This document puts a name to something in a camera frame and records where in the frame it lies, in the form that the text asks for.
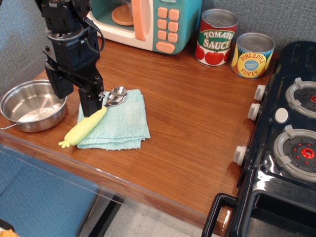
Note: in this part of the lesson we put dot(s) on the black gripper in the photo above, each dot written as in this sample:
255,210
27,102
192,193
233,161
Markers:
72,61

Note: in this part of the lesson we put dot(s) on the spoon with yellow handle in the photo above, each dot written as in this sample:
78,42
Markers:
115,97

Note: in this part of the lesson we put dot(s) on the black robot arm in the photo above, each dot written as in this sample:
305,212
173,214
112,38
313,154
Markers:
66,16

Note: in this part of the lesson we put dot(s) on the small steel pot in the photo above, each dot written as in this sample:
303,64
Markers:
33,106

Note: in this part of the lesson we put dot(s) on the orange toy plate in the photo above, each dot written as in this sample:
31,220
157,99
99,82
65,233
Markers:
122,15

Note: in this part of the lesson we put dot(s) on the teal toy microwave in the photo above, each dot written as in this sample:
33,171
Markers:
163,26

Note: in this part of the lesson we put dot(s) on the tomato sauce can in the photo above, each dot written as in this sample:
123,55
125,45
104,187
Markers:
216,33

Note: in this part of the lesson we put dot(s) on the pineapple slices can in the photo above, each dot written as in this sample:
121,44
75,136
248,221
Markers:
252,55

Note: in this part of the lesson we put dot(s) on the black toy stove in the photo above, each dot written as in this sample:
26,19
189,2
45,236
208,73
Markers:
277,184

